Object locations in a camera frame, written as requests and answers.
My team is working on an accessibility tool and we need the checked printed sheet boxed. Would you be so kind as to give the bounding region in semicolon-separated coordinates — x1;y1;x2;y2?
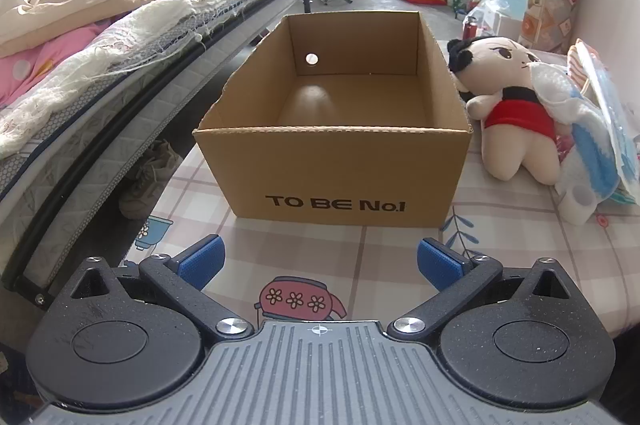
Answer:
120;50;640;356

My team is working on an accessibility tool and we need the white and blue towel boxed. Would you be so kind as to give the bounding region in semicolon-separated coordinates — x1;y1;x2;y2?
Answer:
530;60;626;226

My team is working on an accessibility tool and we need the black-haired plush doll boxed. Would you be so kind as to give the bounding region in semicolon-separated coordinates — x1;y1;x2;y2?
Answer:
446;36;563;186

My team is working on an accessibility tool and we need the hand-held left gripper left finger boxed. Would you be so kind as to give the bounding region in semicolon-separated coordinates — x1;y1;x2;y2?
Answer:
65;234;256;341

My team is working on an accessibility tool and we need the pair of beige shoes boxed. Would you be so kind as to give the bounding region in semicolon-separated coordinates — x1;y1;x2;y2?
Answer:
117;139;184;221

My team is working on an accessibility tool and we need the pink dotted blanket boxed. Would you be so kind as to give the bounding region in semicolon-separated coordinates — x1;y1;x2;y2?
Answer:
0;25;107;106

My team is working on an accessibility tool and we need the bed with piled bedding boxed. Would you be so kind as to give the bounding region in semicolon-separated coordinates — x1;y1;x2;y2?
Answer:
0;0;321;266

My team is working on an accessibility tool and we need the white lace sheet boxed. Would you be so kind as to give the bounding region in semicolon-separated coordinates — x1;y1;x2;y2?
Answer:
0;0;266;158

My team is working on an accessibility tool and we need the brown cardboard box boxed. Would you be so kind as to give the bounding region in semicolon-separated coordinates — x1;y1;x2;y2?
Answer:
192;10;475;230

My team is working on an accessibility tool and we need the clear packet of face masks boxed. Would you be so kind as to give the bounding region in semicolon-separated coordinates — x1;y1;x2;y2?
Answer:
567;40;640;206

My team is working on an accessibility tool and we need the bed with blankets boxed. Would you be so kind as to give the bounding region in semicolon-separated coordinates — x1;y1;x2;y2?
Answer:
0;0;313;306

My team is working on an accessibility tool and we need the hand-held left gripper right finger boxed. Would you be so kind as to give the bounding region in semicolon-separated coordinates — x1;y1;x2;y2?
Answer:
386;237;577;341

